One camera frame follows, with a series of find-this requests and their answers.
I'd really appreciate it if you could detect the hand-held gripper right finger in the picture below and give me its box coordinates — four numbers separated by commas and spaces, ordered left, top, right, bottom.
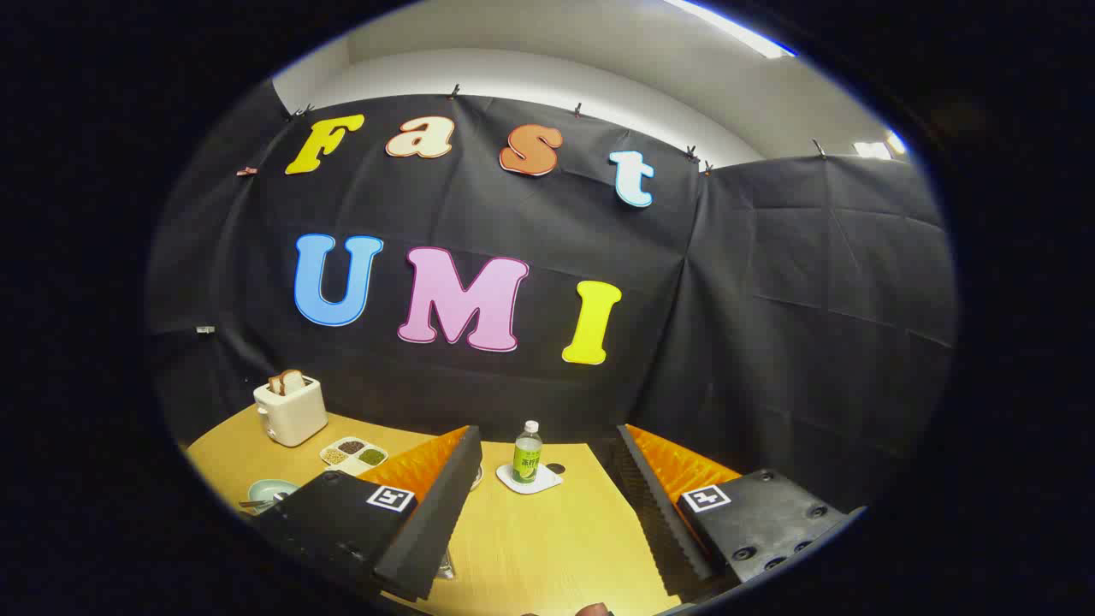
616, 423, 856, 604

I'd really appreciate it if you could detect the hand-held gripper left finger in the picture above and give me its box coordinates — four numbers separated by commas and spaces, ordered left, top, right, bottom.
257, 425, 484, 602

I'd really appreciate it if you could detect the white compartment dish with beans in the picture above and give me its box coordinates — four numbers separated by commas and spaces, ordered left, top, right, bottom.
320, 436, 389, 477

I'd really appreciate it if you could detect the white square coaster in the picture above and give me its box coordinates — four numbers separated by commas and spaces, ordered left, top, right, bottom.
496, 462, 564, 495

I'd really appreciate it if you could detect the green label drink bottle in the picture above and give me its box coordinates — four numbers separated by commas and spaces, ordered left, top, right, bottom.
512, 420, 544, 485

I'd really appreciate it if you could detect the pale green plate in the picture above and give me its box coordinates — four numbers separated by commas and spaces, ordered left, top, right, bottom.
248, 479, 300, 506

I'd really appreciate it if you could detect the white toaster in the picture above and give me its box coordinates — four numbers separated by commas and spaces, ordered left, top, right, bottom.
253, 376, 329, 447

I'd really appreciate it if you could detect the black backdrop cloth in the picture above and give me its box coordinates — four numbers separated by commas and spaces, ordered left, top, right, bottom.
145, 81, 957, 514

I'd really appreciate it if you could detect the small ceiling light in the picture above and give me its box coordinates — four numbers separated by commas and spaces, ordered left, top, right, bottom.
853, 128, 908, 161

